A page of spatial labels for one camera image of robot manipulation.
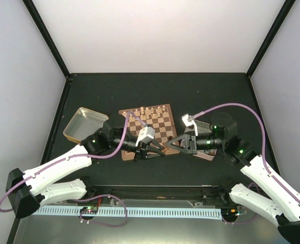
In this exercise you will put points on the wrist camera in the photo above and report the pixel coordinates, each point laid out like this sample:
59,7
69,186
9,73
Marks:
189,121
145,135

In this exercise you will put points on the gold metal tin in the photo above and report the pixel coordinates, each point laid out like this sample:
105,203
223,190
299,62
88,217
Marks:
83,123

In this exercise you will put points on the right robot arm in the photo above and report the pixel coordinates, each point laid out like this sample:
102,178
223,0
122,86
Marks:
281,205

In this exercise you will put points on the black frame post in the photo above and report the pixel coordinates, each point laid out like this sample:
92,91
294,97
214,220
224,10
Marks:
30,6
276,25

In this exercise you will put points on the small circuit board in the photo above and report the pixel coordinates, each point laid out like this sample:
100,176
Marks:
89,210

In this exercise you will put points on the black frame post right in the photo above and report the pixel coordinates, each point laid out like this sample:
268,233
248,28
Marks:
276,25

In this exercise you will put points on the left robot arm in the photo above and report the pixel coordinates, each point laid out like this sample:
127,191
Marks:
28,190

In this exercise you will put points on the white queen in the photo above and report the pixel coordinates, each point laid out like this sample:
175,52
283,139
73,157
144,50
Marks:
142,110

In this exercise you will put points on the pink metal tin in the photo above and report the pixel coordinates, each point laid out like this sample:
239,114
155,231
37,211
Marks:
204,128

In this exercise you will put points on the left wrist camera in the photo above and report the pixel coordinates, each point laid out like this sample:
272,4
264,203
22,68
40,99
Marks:
145,135

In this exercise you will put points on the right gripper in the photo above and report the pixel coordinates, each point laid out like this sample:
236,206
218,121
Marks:
187,149

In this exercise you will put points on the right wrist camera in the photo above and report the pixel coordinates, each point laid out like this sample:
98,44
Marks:
189,121

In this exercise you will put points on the wooden chess board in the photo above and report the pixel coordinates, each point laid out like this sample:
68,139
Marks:
164,126

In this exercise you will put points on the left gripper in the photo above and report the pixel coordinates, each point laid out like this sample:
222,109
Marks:
141,149

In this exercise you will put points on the black frame post left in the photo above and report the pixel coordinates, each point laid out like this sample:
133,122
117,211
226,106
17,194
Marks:
30,6

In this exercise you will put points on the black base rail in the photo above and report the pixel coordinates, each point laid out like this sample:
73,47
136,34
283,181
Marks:
207,195

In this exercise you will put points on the blue cable duct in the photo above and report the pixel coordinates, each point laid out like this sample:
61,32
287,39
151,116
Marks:
133,212

